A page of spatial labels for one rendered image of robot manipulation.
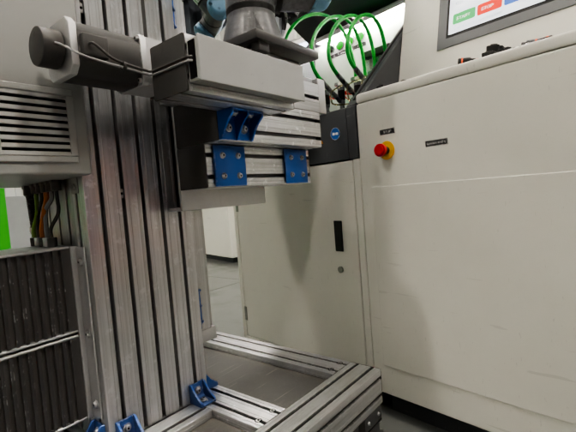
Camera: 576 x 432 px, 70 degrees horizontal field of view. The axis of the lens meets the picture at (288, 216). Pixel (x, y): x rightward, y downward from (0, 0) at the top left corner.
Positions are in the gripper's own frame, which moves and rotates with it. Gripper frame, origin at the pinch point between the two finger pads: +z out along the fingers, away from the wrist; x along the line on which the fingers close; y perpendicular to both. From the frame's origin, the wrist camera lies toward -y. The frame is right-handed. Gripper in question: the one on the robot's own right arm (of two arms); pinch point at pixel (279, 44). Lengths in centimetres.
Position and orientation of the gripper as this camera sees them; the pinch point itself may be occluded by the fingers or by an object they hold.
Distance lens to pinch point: 152.9
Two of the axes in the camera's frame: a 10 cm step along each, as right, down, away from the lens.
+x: 6.6, -0.1, -7.5
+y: -7.5, 0.9, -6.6
